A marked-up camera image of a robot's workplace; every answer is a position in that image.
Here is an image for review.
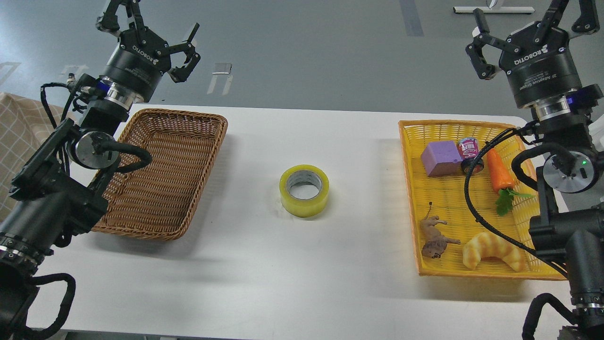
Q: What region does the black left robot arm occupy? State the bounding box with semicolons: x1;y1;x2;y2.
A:
0;0;201;340

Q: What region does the white bar stand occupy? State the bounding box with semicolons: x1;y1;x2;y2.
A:
453;0;535;15

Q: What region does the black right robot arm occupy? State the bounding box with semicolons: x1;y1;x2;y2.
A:
463;0;604;340

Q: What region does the brown wicker basket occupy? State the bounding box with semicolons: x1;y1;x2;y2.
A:
93;108;228;241

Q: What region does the yellow tape roll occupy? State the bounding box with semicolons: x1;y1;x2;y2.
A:
278;164;330;218

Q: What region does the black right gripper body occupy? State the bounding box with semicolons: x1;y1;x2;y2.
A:
499;21;582;109

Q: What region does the toy croissant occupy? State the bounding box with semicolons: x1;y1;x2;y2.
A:
462;232;525;272

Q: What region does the orange toy carrot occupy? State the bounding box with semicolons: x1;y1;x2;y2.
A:
486;149;534;216

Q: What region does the purple block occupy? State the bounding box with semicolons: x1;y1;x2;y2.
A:
420;140;462;177

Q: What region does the brown toy lion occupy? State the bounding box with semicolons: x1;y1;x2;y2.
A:
419;202;461;258

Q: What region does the beige checked cloth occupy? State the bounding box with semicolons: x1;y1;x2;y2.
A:
0;92;54;221

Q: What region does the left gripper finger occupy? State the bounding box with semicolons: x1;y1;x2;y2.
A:
96;0;147;41
158;22;201;83

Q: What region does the small pink can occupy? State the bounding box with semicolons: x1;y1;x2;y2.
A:
457;137;479;175

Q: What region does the yellow plastic basket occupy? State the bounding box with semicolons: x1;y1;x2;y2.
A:
399;119;564;281

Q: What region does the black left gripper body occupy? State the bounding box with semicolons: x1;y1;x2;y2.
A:
100;28;172;102

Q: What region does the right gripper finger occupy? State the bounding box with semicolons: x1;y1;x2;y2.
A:
465;8;517;80
538;0;600;41

